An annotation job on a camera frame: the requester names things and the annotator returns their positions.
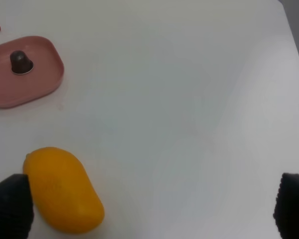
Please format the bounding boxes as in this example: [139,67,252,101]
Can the yellow mango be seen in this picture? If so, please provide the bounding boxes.
[22,147,105,234]

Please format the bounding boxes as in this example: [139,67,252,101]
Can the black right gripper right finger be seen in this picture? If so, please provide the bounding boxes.
[273,173,299,239]

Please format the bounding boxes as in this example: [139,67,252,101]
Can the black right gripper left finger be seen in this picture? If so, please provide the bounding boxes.
[0,174,34,239]

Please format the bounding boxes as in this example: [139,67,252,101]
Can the pink square plate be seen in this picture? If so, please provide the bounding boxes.
[0,36,64,109]

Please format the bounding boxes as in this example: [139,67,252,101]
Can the brown coffee capsule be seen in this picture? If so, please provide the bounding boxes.
[10,50,34,75]

